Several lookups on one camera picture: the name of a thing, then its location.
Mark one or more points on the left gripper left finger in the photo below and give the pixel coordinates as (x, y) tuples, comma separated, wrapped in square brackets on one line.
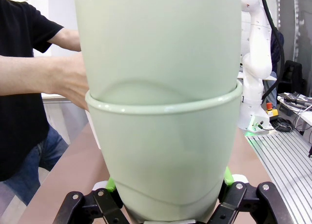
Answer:
[(102, 204)]

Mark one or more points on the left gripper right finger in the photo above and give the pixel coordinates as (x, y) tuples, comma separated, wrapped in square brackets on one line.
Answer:
[(243, 204)]

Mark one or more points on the pale green plastic cup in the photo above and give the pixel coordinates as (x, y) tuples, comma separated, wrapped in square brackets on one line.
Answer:
[(158, 38), (165, 148)]

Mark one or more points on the person's right forearm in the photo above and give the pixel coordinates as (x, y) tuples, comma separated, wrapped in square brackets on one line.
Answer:
[(24, 75)]

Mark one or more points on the person's left forearm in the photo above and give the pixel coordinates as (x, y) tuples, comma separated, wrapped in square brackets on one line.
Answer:
[(68, 39)]

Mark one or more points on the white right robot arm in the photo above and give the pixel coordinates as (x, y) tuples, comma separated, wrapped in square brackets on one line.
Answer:
[(257, 50)]

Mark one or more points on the person's right hand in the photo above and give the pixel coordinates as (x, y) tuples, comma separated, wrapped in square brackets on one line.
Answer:
[(70, 80)]

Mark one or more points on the red emergency stop button box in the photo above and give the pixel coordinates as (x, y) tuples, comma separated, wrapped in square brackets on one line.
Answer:
[(271, 111)]

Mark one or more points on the white workbench with tools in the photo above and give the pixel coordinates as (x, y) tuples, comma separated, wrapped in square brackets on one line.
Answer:
[(304, 116)]

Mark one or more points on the person in black T-shirt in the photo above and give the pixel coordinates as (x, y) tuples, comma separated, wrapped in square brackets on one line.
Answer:
[(17, 124)]

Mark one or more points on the black bag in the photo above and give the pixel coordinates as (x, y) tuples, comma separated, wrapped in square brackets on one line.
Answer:
[(291, 75)]

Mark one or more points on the person in dark blue top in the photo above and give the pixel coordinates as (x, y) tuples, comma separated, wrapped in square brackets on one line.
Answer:
[(275, 63)]

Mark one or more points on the ribbed aluminium base plate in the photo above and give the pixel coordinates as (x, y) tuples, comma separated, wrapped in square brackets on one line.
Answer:
[(280, 160)]

